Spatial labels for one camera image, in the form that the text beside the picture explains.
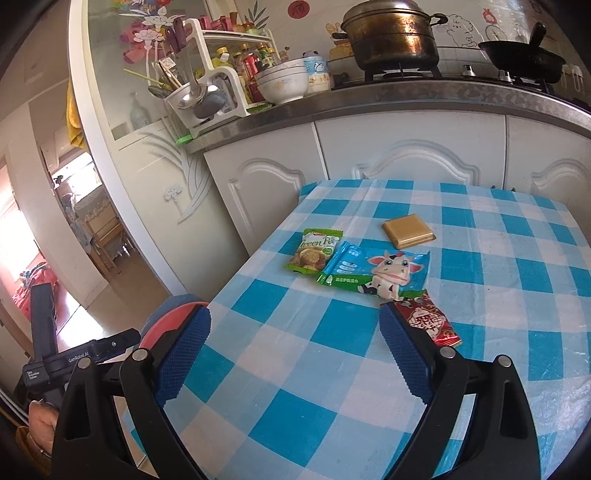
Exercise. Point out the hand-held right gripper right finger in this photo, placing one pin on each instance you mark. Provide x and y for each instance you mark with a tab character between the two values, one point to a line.
406	355

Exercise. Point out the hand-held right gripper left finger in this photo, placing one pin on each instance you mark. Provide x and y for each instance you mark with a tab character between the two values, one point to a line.
184	355

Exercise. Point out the red snack wrapper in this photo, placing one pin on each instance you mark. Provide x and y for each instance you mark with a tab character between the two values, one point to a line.
434	323

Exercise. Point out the round red bin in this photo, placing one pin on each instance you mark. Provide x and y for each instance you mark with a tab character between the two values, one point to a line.
161	318

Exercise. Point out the person's left forearm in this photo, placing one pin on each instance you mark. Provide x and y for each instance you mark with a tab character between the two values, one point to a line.
23	445

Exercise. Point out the person's left hand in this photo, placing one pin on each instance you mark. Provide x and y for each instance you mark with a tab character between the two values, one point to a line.
44	427

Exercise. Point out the blue white checkered tablecloth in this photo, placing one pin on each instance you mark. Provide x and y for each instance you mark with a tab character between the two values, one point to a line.
323	369

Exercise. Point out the blue cow snack wrapper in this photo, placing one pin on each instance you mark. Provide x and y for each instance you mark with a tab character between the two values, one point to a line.
369	270

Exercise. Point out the tan square box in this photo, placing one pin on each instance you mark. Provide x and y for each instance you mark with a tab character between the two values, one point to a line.
408	230

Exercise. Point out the green snack packet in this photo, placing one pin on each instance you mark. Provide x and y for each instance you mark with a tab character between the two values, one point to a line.
316	251

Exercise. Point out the wooden chair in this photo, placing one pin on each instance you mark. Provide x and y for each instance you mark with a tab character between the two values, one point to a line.
108	235

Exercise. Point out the white kitchen cabinet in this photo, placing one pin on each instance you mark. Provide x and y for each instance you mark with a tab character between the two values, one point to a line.
268	194

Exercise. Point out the frosted glass sliding door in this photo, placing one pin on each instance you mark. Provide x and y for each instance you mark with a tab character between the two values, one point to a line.
120	161

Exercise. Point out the green clip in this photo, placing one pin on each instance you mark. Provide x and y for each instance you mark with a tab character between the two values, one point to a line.
184	138

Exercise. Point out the white utensil holder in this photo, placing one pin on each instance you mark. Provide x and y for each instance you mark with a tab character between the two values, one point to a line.
182	117

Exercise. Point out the yellow hanging cloth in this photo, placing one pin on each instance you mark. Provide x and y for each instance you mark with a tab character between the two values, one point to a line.
75	120

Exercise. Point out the metal ladle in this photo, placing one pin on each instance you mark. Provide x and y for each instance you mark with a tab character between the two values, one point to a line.
191	99

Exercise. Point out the white plastic kitchen rack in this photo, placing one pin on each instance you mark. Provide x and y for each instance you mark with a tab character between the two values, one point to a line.
231	97

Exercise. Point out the yellow green chopsticks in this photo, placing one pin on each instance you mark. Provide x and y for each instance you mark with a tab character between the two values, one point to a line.
138	76

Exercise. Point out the gas stove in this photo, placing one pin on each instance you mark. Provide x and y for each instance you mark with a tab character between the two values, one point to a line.
461	76

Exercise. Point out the white ceramic bowl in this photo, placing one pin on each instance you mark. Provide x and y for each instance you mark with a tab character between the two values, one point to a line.
281	83

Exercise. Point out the white blue cartoon cup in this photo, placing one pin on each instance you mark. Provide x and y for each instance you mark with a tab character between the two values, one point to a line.
317	71

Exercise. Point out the row of condiment bottles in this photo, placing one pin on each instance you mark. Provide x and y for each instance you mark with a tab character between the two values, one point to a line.
249	60

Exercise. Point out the black frying pan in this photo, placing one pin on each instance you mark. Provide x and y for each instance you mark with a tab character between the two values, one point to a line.
521	55

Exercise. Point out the large metal steamer pot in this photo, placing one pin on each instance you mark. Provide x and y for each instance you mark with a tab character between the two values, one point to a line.
392	32

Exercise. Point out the flower stickers on glass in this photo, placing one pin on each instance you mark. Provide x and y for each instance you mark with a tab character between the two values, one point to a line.
143	27

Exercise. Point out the round red wall sticker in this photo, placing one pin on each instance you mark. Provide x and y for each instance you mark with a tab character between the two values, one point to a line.
297	8

